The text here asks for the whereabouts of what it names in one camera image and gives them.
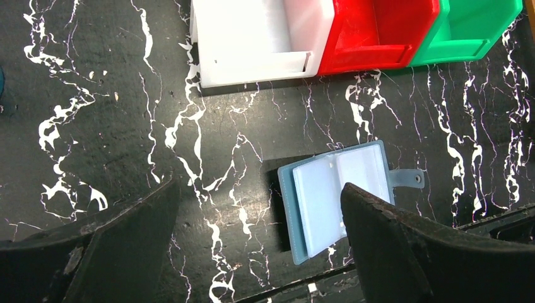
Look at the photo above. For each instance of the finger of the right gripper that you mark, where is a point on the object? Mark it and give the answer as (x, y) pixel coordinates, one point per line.
(513, 226)

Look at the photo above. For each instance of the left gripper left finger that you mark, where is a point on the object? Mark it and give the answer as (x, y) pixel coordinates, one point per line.
(115, 255)

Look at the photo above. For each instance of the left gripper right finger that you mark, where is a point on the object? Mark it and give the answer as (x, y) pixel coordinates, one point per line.
(403, 257)

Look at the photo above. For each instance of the blue card holder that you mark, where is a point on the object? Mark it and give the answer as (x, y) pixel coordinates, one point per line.
(311, 191)

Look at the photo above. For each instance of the green plastic bin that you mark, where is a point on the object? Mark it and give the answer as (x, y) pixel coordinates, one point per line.
(465, 30)

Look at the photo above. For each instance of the red plastic bin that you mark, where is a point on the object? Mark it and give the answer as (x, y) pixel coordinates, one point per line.
(376, 34)

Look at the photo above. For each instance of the white plastic bin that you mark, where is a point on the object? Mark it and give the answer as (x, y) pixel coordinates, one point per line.
(255, 41)

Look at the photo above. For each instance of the blue round tape tin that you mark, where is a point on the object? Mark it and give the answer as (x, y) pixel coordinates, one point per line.
(2, 81)

